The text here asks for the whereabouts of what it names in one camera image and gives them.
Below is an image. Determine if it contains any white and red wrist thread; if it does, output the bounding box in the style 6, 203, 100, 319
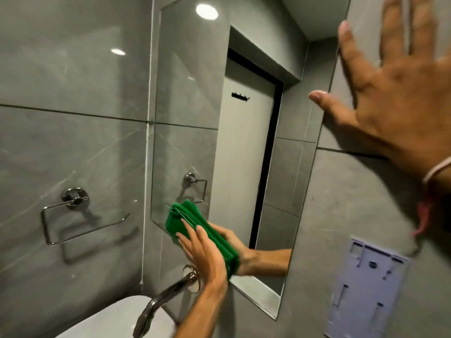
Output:
410, 156, 451, 238

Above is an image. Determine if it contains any frameless wall mirror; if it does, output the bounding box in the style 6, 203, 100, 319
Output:
150, 0, 353, 321

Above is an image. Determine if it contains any green cleaning cloth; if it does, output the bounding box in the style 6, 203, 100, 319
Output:
165, 199, 240, 279

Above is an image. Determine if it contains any person's left hand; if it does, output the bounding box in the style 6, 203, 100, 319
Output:
175, 218, 229, 290

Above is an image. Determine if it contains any chrome towel ring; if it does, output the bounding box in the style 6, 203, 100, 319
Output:
40, 187, 131, 247

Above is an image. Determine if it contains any white plastic wall bracket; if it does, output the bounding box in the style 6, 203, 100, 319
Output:
323, 237, 411, 338

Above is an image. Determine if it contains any person's left forearm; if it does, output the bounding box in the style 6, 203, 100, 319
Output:
175, 278, 229, 338

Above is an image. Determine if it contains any person's right hand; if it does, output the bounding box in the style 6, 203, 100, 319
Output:
308, 0, 451, 181

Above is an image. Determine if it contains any white ceramic sink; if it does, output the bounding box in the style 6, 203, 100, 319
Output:
54, 296, 177, 338

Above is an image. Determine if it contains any person's right forearm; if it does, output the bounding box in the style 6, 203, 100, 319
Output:
426, 163, 451, 222

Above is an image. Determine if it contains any chrome curved faucet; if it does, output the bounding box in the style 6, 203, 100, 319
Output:
133, 265, 202, 338

